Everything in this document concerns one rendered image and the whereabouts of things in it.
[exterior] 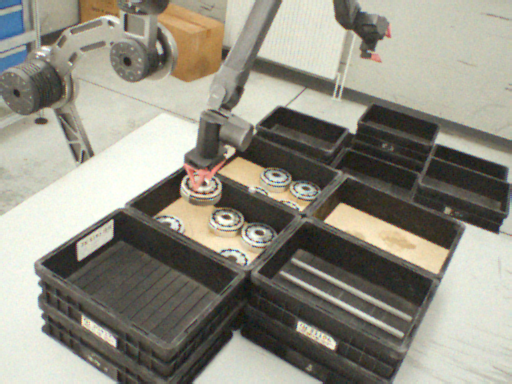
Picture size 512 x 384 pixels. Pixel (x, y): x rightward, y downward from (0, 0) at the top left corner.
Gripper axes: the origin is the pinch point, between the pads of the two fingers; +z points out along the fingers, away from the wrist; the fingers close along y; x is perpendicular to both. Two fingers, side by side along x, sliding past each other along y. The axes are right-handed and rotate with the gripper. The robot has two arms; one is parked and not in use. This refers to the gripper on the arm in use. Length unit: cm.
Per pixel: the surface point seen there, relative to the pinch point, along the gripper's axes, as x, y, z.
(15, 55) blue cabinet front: 192, 98, 73
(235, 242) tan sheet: -9.3, 8.3, 21.5
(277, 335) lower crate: -34.3, -9.4, 24.3
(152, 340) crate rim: -17.9, -39.4, 9.2
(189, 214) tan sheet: 8.1, 9.9, 22.9
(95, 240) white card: 15.4, -21.1, 16.3
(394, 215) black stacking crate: -42, 49, 17
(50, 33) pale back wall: 285, 206, 124
